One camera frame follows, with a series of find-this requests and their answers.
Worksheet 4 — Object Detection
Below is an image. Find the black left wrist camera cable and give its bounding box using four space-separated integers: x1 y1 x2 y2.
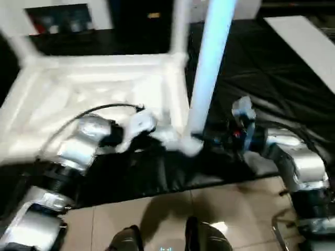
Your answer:
39 103 146 157

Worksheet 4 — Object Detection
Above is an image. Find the white plastic table top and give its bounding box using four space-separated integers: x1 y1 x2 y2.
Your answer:
0 52 205 168

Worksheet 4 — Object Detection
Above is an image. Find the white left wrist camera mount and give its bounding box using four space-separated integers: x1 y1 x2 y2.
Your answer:
117 108 158 154

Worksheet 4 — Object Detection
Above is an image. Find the glossy black box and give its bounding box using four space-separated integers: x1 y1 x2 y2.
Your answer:
112 0 178 53

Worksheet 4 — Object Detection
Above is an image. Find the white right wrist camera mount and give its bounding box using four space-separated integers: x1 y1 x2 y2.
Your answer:
231 96 256 151

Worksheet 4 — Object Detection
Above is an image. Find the black table mat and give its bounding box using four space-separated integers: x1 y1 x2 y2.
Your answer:
0 15 335 210

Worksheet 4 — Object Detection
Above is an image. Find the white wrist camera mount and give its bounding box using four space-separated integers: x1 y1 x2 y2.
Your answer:
231 96 256 151
117 108 158 154

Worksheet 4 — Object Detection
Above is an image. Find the white plastic table leg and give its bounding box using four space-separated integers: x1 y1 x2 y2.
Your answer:
0 26 40 69
187 0 239 138
170 0 193 60

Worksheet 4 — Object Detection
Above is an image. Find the chrome tube frame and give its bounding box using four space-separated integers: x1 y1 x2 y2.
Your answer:
271 209 302 251

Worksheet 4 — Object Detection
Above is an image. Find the white cabinet with glass doors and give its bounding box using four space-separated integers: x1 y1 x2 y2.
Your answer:
0 0 116 36

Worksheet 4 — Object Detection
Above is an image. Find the white flat board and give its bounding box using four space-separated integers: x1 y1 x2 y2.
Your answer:
263 16 335 94

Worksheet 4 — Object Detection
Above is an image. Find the dark left robot foot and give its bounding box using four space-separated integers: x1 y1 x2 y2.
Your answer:
108 224 144 251

